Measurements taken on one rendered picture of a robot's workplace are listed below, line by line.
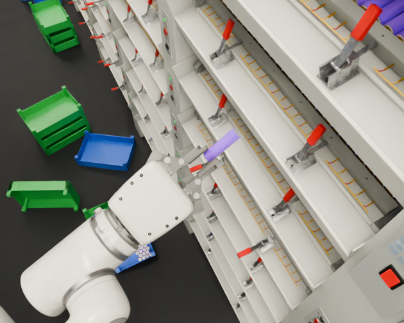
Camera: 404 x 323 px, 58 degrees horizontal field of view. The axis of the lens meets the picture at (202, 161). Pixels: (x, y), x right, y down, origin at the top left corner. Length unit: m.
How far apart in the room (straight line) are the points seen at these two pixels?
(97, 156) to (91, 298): 1.75
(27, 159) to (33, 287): 1.84
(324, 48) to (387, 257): 0.26
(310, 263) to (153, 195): 0.35
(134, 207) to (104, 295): 0.13
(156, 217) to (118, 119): 1.87
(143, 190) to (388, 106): 0.34
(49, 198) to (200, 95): 1.41
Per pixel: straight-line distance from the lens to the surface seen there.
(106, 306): 0.53
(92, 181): 2.16
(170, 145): 1.54
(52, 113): 2.31
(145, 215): 0.54
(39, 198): 2.19
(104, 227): 0.54
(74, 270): 0.55
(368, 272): 0.53
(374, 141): 0.42
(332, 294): 0.68
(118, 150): 2.23
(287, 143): 0.62
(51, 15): 3.03
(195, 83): 0.96
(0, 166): 2.43
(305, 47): 0.49
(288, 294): 0.92
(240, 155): 0.83
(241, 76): 0.71
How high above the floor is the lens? 1.80
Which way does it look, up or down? 57 degrees down
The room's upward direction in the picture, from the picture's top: straight up
